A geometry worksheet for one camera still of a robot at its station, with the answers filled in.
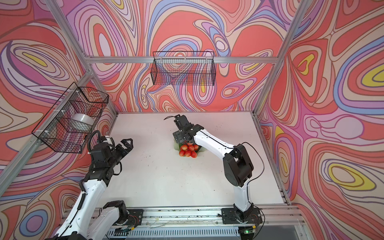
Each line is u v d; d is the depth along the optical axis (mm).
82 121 707
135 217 730
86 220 421
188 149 876
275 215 759
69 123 694
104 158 587
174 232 702
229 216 734
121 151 707
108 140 700
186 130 670
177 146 959
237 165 486
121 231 714
